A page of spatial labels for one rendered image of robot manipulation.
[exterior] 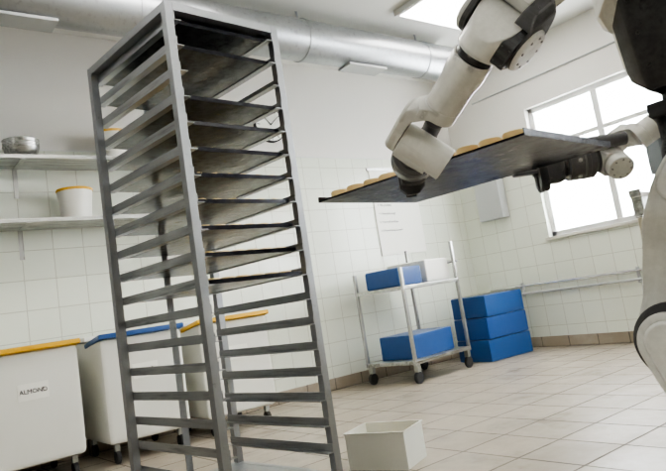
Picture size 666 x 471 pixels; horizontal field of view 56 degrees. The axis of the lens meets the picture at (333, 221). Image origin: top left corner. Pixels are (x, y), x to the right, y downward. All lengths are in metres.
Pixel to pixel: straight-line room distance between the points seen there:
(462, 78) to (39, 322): 3.92
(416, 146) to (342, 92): 5.22
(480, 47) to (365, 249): 5.06
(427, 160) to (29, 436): 3.19
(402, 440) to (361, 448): 0.21
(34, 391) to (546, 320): 4.65
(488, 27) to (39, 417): 3.41
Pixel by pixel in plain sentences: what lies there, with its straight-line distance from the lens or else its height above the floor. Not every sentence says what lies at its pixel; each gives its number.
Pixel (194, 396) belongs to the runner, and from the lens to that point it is 2.20.
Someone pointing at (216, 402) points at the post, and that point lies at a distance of 2.05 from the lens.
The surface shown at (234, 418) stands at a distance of 2.80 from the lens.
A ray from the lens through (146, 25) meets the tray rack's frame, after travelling 2.40.
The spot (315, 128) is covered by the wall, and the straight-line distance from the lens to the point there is 6.02.
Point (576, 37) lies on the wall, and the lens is 6.51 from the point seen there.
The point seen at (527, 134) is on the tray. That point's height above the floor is 1.00.
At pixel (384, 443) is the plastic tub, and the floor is 0.11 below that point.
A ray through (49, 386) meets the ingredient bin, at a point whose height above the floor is 0.53.
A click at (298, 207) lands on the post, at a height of 1.10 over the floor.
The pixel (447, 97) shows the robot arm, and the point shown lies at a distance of 1.11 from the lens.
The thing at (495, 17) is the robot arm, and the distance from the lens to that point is 1.08.
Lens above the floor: 0.74
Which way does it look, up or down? 7 degrees up
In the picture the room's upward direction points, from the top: 9 degrees counter-clockwise
